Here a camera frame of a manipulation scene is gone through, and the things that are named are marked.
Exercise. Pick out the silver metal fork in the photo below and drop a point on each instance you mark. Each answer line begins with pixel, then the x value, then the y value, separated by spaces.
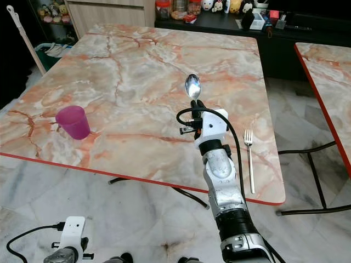
pixel 250 160

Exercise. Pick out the small red box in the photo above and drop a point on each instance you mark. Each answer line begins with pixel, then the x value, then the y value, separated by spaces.
pixel 190 18

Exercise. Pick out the red display clock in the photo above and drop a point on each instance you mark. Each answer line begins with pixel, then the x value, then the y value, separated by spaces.
pixel 274 13

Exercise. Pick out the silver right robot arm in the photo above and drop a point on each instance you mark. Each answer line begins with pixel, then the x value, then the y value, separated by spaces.
pixel 224 186

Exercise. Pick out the white small box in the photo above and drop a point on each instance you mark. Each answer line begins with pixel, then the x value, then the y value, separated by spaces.
pixel 258 21

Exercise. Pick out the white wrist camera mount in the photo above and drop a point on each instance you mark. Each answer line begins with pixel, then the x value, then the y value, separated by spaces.
pixel 74 230
pixel 214 124

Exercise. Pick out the black folding table frame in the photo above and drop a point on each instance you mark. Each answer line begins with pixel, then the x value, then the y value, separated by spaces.
pixel 315 178

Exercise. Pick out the black robot left foot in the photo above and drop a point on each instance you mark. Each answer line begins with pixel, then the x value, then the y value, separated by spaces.
pixel 125 258

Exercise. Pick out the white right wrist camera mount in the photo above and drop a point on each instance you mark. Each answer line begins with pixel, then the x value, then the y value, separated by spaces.
pixel 214 124

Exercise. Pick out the light wooden cabinet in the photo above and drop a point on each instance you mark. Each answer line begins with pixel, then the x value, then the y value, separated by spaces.
pixel 109 15

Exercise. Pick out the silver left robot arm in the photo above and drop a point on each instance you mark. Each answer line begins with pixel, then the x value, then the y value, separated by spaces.
pixel 61 256

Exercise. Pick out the silver metal spoon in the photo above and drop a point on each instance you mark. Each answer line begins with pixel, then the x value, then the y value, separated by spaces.
pixel 193 86

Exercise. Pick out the green plastic basket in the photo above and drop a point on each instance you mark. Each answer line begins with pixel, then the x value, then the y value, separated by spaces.
pixel 52 55

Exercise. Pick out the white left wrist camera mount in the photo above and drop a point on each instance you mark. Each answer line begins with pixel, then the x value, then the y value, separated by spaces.
pixel 74 230

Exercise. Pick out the black robot right foot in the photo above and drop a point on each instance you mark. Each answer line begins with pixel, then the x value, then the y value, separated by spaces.
pixel 189 260

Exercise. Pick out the purple plastic cup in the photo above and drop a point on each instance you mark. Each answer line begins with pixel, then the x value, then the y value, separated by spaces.
pixel 72 121

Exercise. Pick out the black curved table leg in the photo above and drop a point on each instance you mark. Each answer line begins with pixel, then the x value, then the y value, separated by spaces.
pixel 192 197

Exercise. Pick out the yellow plush toy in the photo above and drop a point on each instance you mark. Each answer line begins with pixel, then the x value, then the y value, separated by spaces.
pixel 235 6

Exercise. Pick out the black robot foot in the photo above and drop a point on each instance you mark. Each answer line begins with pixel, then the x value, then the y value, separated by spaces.
pixel 189 260
pixel 125 258

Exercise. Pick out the shelf of small figurines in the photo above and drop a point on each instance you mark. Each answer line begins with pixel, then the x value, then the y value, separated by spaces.
pixel 50 12

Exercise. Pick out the black white plush toy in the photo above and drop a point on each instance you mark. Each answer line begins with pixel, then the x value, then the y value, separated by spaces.
pixel 247 6

